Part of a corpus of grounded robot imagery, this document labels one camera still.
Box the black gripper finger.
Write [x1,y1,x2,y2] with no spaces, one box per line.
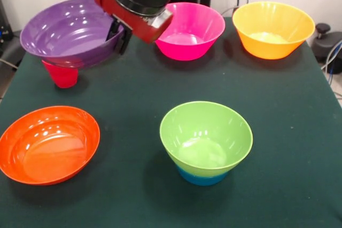
[118,26,133,56]
[105,18,119,43]

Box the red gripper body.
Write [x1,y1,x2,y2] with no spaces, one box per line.
[94,0,174,44]

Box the purple bowl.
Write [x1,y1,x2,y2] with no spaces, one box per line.
[20,0,126,69]

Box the pink large bowl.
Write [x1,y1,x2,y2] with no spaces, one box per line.
[154,2,226,61]

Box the large green bowl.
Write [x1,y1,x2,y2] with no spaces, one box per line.
[159,101,253,177]

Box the blue bowl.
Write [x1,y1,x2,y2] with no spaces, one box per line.
[175,165,229,186]

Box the red cup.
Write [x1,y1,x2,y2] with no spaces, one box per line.
[42,60,79,89]

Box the grey office chair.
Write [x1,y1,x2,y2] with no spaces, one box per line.
[0,29,27,69]

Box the black computer equipment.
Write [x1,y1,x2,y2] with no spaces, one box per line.
[0,0,13,43]

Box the orange shallow bowl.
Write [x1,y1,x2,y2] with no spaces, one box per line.
[0,105,101,186]

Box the yellow-orange large bowl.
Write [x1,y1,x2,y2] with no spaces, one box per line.
[232,1,316,60]

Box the dark green tablecloth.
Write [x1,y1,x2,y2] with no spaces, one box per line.
[0,17,342,228]

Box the grey cable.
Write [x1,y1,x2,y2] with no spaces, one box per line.
[321,40,342,70]

